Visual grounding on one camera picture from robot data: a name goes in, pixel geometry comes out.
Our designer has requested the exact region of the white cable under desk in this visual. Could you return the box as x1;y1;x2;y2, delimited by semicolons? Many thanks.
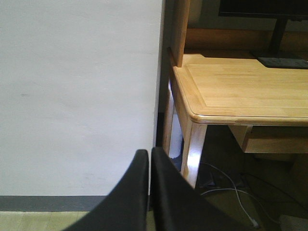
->
198;162;281;229

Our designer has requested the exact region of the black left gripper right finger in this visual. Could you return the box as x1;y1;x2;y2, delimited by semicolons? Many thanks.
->
151;147;243;231

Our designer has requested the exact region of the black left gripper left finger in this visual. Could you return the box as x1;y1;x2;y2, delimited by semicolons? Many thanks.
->
65;150;149;231

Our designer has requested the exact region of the black monitor with stand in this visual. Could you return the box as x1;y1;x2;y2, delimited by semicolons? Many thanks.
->
218;0;308;69

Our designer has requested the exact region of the light wooden desk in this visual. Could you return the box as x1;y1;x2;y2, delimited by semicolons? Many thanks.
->
163;0;308;186

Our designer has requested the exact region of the black cable under desk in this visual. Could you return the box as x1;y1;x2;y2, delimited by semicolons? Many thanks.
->
242;172;308;212

